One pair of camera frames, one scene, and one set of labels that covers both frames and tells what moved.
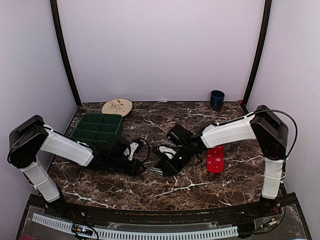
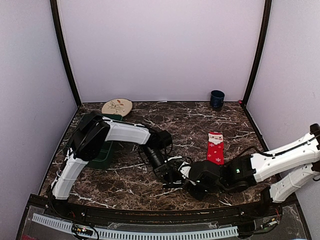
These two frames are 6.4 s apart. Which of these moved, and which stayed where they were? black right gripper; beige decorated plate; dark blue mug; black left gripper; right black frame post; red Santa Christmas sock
Moved: black right gripper; black left gripper
Stayed: beige decorated plate; dark blue mug; right black frame post; red Santa Christmas sock
